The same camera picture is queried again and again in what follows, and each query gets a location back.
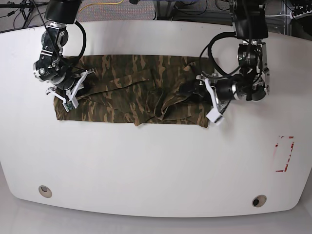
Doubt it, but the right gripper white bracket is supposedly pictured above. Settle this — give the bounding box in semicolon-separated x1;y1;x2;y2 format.
45;69;94;108

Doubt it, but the aluminium frame cart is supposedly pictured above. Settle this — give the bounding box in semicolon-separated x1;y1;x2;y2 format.
152;0;293;36

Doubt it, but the left table cable grommet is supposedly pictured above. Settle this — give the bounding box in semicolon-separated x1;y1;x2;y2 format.
39;185;52;198

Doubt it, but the table cable grommet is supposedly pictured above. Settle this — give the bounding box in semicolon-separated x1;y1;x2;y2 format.
39;185;52;198
252;195;267;208

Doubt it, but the right table cable grommet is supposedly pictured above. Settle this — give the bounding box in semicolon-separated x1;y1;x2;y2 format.
252;195;267;208

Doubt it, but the yellow cable on floor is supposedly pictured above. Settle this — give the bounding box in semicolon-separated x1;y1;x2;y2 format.
79;0;124;13

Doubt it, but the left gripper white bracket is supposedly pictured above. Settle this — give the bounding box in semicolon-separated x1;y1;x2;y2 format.
180;75;227;115

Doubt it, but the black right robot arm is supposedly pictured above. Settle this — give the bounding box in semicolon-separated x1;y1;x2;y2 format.
33;0;94;112

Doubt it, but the red tape rectangle marking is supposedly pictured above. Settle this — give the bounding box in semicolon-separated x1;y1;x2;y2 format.
273;136;294;173

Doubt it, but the white power strip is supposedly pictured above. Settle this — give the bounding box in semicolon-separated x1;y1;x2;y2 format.
290;8;312;19

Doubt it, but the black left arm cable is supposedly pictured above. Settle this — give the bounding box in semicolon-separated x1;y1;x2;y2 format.
198;31;254;81

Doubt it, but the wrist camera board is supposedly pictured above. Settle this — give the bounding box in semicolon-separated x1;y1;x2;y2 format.
206;108;224;125
63;101;75;112

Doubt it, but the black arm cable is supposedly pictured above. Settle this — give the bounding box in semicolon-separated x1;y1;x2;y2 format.
198;31;254;81
31;0;87;74

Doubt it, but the black tripod stand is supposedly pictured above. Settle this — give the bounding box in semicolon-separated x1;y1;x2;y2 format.
0;0;48;29

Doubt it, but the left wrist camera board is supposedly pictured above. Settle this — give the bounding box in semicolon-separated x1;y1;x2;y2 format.
206;108;224;125

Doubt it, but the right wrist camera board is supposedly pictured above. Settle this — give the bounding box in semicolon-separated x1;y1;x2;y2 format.
63;101;75;112

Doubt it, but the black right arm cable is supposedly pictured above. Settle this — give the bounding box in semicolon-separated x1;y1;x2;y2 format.
31;0;87;74

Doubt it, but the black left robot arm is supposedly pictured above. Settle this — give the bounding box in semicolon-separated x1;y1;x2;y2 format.
179;0;269;115

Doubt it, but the camouflage T-shirt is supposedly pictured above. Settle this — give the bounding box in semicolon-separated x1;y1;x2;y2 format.
54;55;214;128

